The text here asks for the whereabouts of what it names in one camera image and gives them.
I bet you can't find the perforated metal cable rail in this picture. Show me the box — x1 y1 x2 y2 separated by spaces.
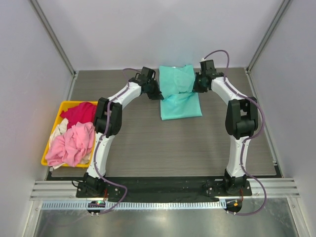
41 199 226 211

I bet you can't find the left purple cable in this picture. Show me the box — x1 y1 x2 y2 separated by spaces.
86 68 143 215

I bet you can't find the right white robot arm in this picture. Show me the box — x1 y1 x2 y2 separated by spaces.
193 59 259 196

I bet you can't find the cream white t shirt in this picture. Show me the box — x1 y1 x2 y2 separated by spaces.
49 118 69 147

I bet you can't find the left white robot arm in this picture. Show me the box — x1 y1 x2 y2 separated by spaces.
77 67 163 198

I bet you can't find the magenta t shirt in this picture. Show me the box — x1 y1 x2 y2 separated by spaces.
60 102 97 129

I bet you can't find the yellow plastic bin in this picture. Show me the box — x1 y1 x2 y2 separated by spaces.
41 101 97 169

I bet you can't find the teal t shirt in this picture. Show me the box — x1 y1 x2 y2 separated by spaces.
159 65 202 120

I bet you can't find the light pink t shirt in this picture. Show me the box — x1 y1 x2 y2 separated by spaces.
45 122 95 167

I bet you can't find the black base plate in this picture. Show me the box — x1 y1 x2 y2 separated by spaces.
76 175 252 202

